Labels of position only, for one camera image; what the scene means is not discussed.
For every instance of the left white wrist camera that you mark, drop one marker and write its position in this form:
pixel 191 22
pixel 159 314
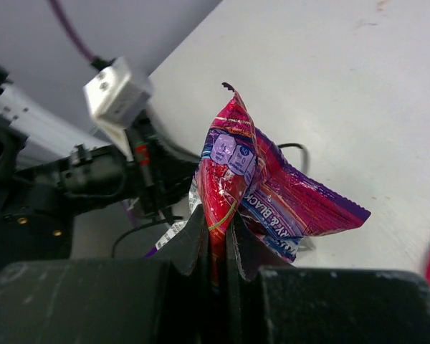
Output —
pixel 115 97

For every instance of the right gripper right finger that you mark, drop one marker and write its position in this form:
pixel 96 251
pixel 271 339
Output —
pixel 245 255

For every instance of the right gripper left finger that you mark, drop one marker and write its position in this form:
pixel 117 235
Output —
pixel 183 311

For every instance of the purple Fox's candy bag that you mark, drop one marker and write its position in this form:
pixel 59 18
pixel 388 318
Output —
pixel 243 172

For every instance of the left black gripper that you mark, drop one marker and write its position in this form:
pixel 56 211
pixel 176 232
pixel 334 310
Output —
pixel 38 204

